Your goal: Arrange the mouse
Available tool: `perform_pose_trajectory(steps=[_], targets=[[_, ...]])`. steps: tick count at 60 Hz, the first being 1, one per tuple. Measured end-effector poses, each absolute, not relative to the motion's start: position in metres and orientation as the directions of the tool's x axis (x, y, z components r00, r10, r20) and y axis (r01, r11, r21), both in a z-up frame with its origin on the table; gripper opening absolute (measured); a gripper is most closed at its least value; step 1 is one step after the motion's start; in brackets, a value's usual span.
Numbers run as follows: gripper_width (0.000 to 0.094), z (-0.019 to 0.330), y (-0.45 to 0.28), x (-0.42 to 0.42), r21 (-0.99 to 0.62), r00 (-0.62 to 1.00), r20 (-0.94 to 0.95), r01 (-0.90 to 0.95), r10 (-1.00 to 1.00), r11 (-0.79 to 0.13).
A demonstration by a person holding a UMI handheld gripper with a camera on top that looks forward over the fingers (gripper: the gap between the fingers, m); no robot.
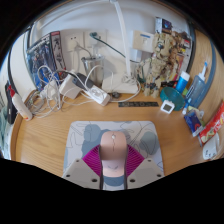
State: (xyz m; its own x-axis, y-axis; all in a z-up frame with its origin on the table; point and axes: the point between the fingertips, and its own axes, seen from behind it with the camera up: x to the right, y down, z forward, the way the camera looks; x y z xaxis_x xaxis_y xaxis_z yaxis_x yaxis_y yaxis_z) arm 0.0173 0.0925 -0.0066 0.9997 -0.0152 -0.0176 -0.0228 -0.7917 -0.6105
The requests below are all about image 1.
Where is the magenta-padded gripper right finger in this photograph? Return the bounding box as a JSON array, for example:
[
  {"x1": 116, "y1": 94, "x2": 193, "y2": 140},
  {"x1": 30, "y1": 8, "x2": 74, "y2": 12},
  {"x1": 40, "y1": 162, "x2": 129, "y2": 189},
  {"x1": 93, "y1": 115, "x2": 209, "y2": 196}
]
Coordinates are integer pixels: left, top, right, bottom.
[{"x1": 124, "y1": 143, "x2": 166, "y2": 191}]

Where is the grey blotch-print mouse pad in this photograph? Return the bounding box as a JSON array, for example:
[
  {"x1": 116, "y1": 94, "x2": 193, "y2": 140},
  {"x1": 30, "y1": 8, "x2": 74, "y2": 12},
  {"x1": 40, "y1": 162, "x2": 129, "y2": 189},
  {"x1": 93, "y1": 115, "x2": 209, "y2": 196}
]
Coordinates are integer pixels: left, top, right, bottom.
[{"x1": 62, "y1": 120, "x2": 165, "y2": 191}]

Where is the blue robot model kit box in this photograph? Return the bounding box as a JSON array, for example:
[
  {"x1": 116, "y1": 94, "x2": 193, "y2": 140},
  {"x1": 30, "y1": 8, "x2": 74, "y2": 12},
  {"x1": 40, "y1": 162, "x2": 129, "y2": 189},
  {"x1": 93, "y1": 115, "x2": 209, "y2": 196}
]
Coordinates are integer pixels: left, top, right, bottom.
[{"x1": 25, "y1": 30, "x2": 68, "y2": 92}]

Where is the white desk lamp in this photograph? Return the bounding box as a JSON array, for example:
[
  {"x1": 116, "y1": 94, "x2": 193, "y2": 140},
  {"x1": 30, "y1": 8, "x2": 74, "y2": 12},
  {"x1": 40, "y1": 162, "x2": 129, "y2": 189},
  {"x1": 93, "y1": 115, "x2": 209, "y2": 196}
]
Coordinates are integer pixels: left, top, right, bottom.
[{"x1": 39, "y1": 0, "x2": 142, "y2": 95}]

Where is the grey metal desk frame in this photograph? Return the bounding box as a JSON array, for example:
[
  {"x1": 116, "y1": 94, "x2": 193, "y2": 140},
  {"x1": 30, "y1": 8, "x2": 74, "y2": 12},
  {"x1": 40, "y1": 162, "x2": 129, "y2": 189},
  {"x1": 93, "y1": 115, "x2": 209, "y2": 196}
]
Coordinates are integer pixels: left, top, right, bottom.
[{"x1": 23, "y1": 19, "x2": 216, "y2": 111}]

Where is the black ruler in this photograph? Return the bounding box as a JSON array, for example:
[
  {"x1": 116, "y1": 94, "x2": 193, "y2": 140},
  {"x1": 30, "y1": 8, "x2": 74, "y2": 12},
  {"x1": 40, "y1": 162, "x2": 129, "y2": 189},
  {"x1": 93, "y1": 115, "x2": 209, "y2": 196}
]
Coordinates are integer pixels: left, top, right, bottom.
[{"x1": 117, "y1": 101, "x2": 160, "y2": 108}]

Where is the small white cube clock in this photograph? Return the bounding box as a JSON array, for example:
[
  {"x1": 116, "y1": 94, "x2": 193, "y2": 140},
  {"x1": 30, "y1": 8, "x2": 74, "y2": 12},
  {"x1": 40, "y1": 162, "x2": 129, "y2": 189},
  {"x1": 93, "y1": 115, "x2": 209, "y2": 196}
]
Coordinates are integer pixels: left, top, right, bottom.
[{"x1": 160, "y1": 99, "x2": 175, "y2": 115}]

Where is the white mug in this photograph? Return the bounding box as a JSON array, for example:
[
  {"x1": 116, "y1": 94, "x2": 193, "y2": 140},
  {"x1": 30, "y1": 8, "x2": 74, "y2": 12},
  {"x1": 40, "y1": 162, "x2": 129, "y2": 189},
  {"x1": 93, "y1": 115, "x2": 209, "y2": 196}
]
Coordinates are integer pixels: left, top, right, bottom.
[{"x1": 202, "y1": 132, "x2": 221, "y2": 161}]

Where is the red snack can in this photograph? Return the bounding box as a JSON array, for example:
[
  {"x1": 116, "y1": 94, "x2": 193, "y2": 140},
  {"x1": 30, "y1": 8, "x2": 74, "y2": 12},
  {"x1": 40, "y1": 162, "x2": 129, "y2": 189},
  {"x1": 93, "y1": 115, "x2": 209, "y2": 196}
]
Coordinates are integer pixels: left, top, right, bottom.
[{"x1": 198, "y1": 101, "x2": 224, "y2": 145}]

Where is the white charger block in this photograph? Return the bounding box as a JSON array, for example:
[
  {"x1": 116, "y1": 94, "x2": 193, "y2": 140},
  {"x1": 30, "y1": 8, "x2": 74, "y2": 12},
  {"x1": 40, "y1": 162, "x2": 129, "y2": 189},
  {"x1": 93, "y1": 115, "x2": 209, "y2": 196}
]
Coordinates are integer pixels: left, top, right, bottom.
[{"x1": 58, "y1": 73, "x2": 82, "y2": 100}]

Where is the blue spray bottle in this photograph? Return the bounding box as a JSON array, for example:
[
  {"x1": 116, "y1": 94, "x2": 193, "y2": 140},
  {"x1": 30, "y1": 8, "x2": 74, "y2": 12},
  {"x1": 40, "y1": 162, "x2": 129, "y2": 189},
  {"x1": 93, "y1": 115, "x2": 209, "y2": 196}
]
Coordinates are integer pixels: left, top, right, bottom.
[{"x1": 184, "y1": 61, "x2": 209, "y2": 109}]

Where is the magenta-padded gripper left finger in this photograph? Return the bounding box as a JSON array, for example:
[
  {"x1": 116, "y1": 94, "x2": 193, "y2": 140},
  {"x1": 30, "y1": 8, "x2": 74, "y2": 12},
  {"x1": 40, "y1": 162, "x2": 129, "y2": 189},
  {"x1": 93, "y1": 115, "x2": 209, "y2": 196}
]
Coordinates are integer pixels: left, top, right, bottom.
[{"x1": 61, "y1": 143, "x2": 104, "y2": 191}]

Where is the teal bowl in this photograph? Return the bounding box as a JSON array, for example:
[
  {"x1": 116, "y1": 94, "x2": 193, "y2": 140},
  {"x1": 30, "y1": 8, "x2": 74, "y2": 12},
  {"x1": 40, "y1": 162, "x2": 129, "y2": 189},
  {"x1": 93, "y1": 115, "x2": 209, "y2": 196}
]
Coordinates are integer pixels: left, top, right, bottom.
[{"x1": 159, "y1": 86, "x2": 186, "y2": 112}]

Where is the clear glass jar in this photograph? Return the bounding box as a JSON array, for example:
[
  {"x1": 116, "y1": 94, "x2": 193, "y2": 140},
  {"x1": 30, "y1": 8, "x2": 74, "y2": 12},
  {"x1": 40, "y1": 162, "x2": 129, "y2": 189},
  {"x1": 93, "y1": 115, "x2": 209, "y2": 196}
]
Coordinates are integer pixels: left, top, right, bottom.
[{"x1": 80, "y1": 54, "x2": 105, "y2": 84}]

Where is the blue packet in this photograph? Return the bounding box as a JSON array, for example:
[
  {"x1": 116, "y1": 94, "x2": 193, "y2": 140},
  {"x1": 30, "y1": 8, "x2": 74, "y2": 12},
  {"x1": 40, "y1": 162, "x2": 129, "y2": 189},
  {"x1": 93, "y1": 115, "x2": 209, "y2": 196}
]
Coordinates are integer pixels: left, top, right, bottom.
[{"x1": 183, "y1": 109, "x2": 206, "y2": 138}]

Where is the pink computer mouse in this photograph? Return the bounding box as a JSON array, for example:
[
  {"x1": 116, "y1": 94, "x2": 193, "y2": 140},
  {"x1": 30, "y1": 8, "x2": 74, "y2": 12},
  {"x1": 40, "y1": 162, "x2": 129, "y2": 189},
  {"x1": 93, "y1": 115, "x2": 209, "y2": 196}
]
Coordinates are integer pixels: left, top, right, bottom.
[{"x1": 98, "y1": 130, "x2": 130, "y2": 178}]

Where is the white power strip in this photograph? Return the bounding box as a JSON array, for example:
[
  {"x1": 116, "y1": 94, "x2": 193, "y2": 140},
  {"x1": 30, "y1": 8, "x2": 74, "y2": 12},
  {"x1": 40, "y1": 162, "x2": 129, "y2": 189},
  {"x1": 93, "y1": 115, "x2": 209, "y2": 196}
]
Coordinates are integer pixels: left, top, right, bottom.
[{"x1": 87, "y1": 84, "x2": 111, "y2": 107}]

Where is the tangled white charger cable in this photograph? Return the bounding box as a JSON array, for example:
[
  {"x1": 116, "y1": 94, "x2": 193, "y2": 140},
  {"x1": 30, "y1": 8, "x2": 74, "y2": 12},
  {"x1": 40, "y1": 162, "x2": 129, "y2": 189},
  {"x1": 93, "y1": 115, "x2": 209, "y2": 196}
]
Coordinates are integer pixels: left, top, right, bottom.
[{"x1": 31, "y1": 64, "x2": 101, "y2": 119}]

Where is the tan robot figure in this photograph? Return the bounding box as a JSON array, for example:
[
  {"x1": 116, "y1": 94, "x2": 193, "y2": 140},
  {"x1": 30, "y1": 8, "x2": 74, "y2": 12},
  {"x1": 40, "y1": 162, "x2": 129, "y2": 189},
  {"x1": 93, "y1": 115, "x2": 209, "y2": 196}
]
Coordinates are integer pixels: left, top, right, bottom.
[{"x1": 135, "y1": 32, "x2": 179, "y2": 99}]

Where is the blue white-capped tube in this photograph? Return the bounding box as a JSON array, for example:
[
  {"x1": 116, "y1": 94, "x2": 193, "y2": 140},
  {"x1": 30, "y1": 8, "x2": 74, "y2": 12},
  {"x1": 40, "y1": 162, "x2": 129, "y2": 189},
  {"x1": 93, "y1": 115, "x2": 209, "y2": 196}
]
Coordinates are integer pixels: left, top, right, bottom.
[{"x1": 175, "y1": 70, "x2": 191, "y2": 94}]

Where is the white wall box blue label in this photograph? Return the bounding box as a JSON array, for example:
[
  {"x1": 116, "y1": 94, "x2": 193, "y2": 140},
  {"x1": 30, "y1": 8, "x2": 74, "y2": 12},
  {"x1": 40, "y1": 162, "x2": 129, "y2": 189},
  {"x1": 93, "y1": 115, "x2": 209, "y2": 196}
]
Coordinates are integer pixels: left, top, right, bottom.
[{"x1": 133, "y1": 30, "x2": 155, "y2": 53}]

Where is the green-plug dark cable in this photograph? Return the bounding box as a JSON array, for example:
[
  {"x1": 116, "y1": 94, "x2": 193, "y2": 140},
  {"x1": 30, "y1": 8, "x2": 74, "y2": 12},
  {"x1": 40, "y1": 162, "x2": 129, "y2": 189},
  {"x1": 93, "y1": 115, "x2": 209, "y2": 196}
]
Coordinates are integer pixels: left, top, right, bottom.
[{"x1": 89, "y1": 31, "x2": 141, "y2": 64}]

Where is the colourful figure box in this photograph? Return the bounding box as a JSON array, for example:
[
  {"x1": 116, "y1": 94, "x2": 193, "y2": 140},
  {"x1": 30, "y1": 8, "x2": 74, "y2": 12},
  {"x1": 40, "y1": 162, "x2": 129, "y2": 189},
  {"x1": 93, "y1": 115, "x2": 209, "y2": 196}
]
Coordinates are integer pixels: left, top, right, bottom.
[{"x1": 154, "y1": 17, "x2": 194, "y2": 84}]

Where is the white wall outlet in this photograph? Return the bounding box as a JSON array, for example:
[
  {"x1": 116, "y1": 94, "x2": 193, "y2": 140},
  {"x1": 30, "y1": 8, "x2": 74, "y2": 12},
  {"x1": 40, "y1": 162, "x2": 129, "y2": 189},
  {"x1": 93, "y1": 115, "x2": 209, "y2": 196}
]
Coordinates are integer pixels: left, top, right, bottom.
[
  {"x1": 64, "y1": 32, "x2": 84, "y2": 53},
  {"x1": 84, "y1": 29, "x2": 108, "y2": 48}
]

